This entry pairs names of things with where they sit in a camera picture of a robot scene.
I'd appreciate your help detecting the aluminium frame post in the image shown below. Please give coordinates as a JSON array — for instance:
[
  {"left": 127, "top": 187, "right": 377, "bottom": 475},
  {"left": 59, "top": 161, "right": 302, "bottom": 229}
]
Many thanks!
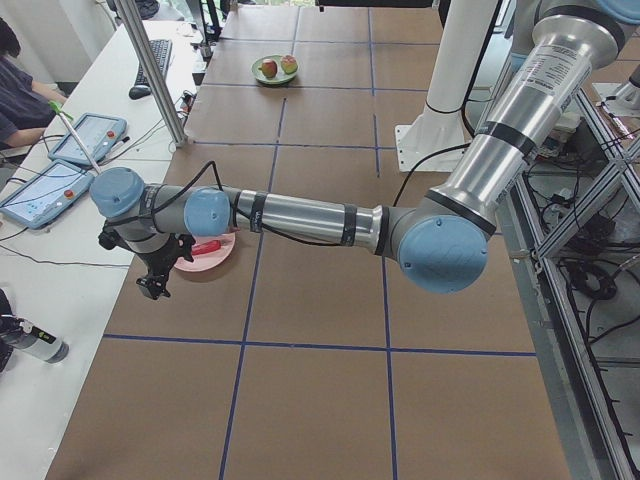
[{"left": 115, "top": 0, "right": 187, "bottom": 148}]

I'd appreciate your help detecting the green plate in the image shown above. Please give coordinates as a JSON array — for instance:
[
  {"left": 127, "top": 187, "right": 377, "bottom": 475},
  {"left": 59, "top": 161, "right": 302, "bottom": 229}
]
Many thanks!
[{"left": 251, "top": 55, "right": 299, "bottom": 86}]

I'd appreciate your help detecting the black keyboard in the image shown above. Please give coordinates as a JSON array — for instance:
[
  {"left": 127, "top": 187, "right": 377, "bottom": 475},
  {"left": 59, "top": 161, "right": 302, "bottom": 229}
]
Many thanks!
[{"left": 133, "top": 38, "right": 174, "bottom": 87}]

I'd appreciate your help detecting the metal rod with green tip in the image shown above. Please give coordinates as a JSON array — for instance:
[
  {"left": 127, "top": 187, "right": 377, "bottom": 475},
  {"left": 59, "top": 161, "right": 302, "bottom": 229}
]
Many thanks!
[{"left": 48, "top": 100, "right": 102, "bottom": 174}]

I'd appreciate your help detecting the near blue teach pendant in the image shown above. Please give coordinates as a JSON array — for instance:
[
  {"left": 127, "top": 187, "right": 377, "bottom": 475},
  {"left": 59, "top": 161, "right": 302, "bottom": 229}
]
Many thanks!
[{"left": 1, "top": 160, "right": 95, "bottom": 230}]

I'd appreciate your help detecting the aluminium side frame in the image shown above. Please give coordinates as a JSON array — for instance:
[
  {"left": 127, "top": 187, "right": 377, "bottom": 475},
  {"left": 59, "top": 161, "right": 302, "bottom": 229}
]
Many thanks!
[{"left": 499, "top": 81, "right": 639, "bottom": 479}]

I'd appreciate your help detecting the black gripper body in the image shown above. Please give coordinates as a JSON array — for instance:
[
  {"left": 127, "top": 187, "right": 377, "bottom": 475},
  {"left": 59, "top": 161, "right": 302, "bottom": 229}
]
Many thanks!
[{"left": 98, "top": 224, "right": 195, "bottom": 285}]

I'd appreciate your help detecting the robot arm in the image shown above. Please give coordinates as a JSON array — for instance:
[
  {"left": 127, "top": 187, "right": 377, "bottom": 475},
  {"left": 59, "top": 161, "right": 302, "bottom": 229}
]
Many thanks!
[{"left": 90, "top": 1, "right": 639, "bottom": 298}]

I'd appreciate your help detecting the seated person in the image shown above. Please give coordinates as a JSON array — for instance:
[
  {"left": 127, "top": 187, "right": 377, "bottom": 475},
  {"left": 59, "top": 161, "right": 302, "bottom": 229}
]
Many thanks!
[{"left": 1, "top": 19, "right": 66, "bottom": 149}]

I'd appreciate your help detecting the grey spray bottle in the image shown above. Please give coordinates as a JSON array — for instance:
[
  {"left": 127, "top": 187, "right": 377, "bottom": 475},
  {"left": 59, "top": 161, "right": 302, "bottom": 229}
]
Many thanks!
[{"left": 1, "top": 314, "right": 69, "bottom": 364}]

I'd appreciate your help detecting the far blue teach pendant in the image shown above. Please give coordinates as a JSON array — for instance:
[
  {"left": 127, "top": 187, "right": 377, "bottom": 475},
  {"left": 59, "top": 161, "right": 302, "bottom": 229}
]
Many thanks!
[{"left": 48, "top": 113, "right": 128, "bottom": 167}]

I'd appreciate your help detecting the blue teach pendant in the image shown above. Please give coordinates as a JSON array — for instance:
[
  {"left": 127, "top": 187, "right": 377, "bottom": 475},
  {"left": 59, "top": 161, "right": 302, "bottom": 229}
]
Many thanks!
[
  {"left": 1, "top": 160, "right": 95, "bottom": 230},
  {"left": 48, "top": 113, "right": 128, "bottom": 167}
]

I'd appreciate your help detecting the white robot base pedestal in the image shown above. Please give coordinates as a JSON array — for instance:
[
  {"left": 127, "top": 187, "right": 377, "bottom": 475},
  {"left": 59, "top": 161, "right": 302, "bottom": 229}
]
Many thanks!
[{"left": 395, "top": 0, "right": 500, "bottom": 172}]

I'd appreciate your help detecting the pink plate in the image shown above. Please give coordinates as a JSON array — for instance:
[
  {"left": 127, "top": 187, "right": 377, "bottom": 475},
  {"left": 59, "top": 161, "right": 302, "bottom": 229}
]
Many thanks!
[{"left": 174, "top": 233, "right": 236, "bottom": 273}]

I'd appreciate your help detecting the pink green peach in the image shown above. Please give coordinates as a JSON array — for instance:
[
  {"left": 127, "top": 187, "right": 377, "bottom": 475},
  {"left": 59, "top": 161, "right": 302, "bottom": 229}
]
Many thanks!
[{"left": 280, "top": 55, "right": 298, "bottom": 75}]

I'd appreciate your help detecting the red chili pepper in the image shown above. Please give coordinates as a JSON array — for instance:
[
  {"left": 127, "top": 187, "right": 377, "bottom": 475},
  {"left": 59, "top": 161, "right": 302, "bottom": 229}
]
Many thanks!
[{"left": 191, "top": 239, "right": 234, "bottom": 256}]

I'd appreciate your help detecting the black computer mouse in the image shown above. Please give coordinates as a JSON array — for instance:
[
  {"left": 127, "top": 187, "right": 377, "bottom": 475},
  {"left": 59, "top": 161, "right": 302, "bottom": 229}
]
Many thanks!
[{"left": 128, "top": 85, "right": 151, "bottom": 100}]

